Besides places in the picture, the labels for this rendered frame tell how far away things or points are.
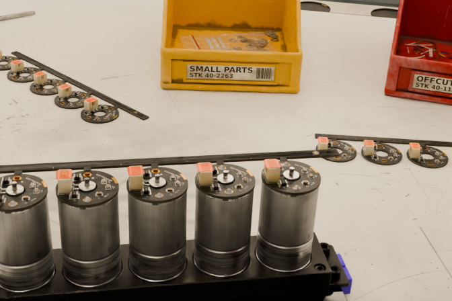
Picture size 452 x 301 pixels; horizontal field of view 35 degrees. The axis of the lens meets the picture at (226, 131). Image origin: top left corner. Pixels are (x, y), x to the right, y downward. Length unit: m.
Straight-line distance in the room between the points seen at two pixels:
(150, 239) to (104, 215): 0.02
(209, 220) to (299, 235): 0.04
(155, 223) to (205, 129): 0.18
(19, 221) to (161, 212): 0.05
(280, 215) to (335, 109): 0.21
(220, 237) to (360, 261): 0.09
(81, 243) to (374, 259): 0.15
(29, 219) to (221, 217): 0.08
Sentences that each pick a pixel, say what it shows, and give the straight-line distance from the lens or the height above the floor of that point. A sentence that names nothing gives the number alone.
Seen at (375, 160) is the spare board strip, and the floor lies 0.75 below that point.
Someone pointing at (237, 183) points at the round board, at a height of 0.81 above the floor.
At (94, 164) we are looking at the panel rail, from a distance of 0.31.
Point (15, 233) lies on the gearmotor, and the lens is 0.29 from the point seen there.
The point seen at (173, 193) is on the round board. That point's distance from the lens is 0.29.
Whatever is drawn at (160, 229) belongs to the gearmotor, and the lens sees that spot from 0.29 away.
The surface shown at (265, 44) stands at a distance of 0.59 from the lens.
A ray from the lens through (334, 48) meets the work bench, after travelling 0.60.
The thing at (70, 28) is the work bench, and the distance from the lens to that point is 0.62.
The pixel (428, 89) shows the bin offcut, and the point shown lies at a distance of 0.53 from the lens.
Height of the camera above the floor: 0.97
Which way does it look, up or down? 29 degrees down
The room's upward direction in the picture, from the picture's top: 3 degrees clockwise
